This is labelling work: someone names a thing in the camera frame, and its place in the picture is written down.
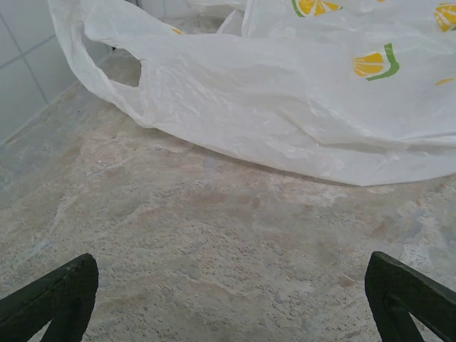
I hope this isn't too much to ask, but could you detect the white plastic bag lemon print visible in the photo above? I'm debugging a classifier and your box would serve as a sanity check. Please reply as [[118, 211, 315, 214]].
[[46, 0, 456, 187]]

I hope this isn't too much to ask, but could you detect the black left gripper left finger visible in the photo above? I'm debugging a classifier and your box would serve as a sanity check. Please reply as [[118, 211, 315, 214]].
[[0, 252, 100, 342]]

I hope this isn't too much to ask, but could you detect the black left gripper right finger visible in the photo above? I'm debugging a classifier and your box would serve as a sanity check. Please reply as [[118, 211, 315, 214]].
[[365, 251, 456, 342]]

